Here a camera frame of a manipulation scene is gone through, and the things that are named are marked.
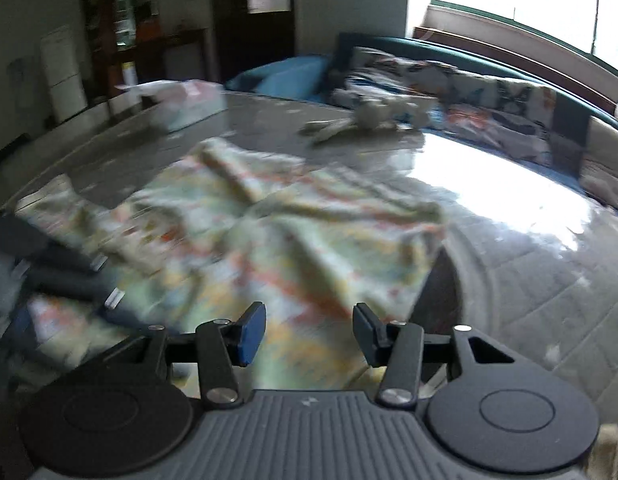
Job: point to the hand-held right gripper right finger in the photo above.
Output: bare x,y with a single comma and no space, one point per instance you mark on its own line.
367,336

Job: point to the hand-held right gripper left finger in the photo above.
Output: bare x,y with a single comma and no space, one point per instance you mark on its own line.
251,334

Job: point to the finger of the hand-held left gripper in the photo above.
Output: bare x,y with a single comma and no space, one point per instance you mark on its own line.
74,285
44,242

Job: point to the pale patterned garment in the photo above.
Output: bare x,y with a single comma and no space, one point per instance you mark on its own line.
269,240

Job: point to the white cabinet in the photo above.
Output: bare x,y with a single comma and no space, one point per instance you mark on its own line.
63,75

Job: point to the pink white tissue box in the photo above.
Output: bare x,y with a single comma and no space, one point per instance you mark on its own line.
181,105

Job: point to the small white crumpled cloth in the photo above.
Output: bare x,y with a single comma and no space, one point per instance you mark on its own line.
369,117

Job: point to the dark wooden shelf unit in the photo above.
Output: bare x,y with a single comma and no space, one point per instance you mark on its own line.
134,25

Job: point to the printed patterned blanket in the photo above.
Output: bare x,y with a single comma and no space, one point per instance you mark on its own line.
469,105

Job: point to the blue cushion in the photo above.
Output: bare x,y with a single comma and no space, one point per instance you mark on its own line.
284,77

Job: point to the teal sofa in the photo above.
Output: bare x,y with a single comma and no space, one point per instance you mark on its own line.
469,75

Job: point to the white pillow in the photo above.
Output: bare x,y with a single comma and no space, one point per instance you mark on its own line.
606,160

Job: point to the dark wooden door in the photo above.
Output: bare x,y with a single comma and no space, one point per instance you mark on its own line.
261,10

